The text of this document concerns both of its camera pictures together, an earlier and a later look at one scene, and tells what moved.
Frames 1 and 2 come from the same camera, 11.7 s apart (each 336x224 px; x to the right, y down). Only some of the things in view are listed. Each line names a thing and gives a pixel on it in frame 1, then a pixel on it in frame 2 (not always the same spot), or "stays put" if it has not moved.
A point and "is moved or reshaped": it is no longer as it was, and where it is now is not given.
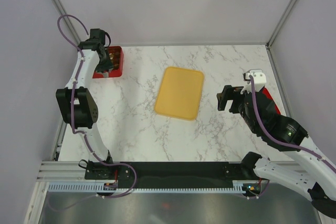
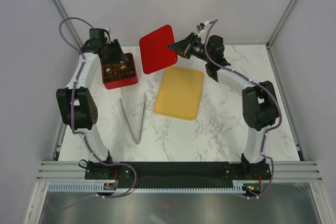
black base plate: (174, 174) stays put
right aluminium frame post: (288, 9) stays put
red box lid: (266, 93) is moved or reshaped
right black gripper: (229, 93) → (184, 47)
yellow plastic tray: (180, 94) stays put
